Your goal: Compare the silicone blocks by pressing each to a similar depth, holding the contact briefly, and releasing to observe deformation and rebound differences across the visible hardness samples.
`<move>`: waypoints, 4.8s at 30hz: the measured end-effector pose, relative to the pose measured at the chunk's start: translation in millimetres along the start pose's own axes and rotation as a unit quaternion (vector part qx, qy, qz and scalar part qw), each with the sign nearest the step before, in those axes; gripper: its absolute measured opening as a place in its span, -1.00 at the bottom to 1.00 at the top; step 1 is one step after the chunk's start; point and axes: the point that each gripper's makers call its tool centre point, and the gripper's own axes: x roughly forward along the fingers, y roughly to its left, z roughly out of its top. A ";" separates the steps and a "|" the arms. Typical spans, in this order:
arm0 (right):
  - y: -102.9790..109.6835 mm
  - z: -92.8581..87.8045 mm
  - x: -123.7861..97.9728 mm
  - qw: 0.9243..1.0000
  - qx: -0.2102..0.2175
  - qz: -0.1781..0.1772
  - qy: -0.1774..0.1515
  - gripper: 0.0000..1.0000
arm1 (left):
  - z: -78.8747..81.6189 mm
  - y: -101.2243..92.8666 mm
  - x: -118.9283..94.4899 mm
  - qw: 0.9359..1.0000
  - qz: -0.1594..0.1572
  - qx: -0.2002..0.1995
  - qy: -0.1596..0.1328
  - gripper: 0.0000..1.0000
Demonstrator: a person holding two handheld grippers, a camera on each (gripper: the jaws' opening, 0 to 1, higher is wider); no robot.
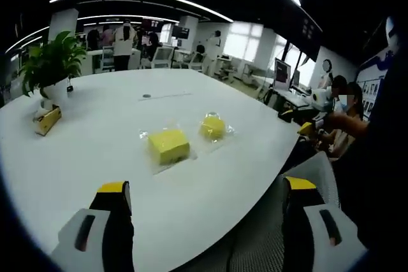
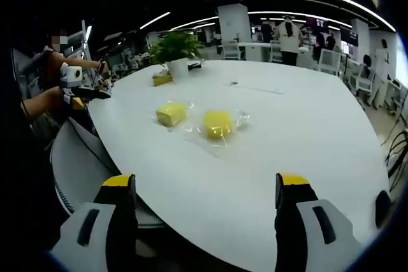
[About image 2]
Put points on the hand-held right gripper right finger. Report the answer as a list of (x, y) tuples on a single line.
[(306, 240)]

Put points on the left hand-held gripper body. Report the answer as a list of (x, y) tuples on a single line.
[(71, 74)]

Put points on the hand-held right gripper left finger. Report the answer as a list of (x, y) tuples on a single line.
[(95, 240)]

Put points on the rectangular yellow silicone block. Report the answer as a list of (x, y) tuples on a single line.
[(171, 112)]

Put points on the rounded yellow silicone block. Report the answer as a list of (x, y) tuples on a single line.
[(218, 125)]

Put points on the person's left hand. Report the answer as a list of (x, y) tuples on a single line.
[(56, 96)]

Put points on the white grey office chair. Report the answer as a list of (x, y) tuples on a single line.
[(79, 160)]

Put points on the yellow tissue box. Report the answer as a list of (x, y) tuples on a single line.
[(162, 79)]

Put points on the black chair back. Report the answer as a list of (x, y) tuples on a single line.
[(383, 208)]

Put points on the green potted plant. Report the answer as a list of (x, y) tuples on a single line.
[(177, 49)]

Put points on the clear plastic wrapper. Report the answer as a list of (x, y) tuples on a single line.
[(190, 105), (240, 117)]

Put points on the small black object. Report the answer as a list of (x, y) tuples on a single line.
[(194, 65)]

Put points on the white mesh office chair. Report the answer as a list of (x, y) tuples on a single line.
[(231, 49), (330, 60)]

